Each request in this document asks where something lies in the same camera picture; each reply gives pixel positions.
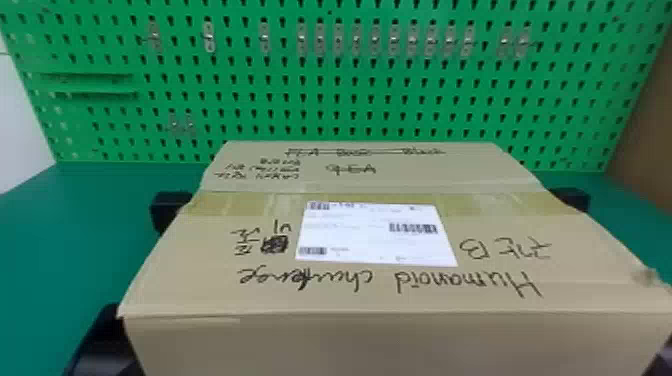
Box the cardboard box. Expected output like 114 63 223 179
116 139 672 376

